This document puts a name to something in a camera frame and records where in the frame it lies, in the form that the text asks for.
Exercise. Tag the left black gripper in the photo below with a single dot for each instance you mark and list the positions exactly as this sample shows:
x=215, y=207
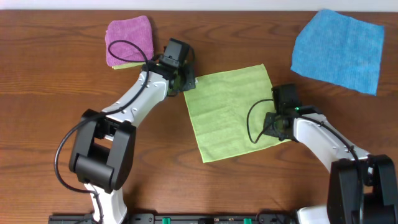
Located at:
x=192, y=84

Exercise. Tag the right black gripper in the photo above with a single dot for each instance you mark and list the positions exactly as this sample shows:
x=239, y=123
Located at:
x=268, y=119

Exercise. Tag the green microfiber cloth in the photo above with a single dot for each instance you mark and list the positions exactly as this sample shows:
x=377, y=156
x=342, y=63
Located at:
x=227, y=111

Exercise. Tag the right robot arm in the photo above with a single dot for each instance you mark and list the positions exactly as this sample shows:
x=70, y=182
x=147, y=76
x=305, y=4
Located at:
x=362, y=187

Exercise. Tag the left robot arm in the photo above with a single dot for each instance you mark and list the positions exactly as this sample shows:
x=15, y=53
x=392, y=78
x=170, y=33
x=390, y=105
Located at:
x=103, y=150

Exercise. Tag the folded green cloth under purple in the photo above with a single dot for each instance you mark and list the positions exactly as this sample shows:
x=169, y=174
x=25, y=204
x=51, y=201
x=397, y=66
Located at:
x=124, y=66

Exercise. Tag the blue cloth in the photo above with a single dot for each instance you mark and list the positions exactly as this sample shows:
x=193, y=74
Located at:
x=341, y=50

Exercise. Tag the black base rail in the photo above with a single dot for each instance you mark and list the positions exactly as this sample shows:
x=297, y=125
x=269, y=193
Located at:
x=264, y=218

